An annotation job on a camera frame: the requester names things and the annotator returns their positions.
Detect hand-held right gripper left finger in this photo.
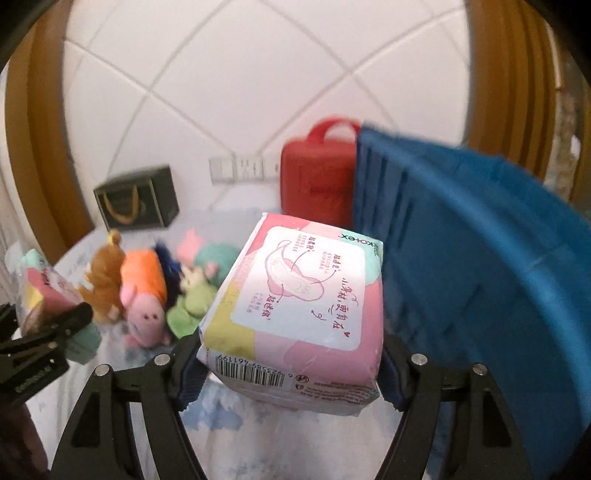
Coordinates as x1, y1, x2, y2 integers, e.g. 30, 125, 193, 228
48, 335, 208, 480

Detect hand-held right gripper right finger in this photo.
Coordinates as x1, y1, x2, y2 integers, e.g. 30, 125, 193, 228
376, 335, 532, 480

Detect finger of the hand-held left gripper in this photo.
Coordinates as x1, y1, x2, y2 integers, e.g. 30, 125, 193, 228
0, 302, 20, 343
0, 302, 95, 366

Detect pink sanitary pad pack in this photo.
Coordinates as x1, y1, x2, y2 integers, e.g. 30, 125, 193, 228
196, 212, 386, 418
7, 249, 102, 365

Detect brown bear plush toy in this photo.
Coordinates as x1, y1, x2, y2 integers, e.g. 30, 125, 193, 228
78, 230, 127, 324

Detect blue plastic basket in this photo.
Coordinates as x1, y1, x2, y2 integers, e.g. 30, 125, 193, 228
353, 122, 591, 480

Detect pink pig plush orange dress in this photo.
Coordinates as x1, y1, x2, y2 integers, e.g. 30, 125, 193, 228
119, 249, 169, 349

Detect white curtain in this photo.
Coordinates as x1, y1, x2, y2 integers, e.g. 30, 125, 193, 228
0, 171, 25, 303
553, 85, 583, 204

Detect dark blue plush toy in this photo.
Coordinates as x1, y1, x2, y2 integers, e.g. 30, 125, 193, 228
154, 240, 185, 310

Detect pink pig plush teal dress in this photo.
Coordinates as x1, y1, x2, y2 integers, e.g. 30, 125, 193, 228
178, 228, 241, 287

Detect dark gift bag gold handles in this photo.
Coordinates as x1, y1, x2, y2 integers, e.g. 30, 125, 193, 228
93, 165, 181, 232

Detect wooden door frame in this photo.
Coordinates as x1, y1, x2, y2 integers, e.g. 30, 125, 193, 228
466, 0, 578, 199
4, 18, 95, 268

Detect red case with handle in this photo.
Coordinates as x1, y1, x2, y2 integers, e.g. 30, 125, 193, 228
279, 117, 362, 229

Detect white wall socket strip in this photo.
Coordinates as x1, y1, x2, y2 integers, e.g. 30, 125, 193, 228
209, 154, 282, 185

